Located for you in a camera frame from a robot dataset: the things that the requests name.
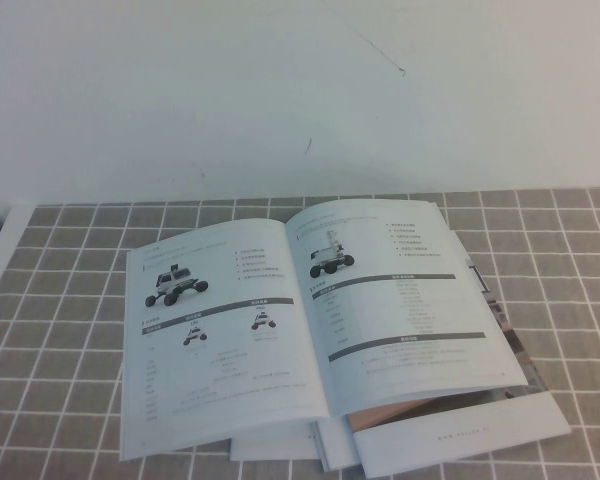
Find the white product manual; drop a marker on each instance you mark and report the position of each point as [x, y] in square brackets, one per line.
[230, 350]

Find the plain white paper booklet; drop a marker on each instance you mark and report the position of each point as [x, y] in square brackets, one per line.
[270, 442]

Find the brochure with photo cover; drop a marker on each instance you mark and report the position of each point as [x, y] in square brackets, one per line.
[480, 430]

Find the grey checked tablecloth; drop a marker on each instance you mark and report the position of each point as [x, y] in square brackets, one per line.
[555, 350]

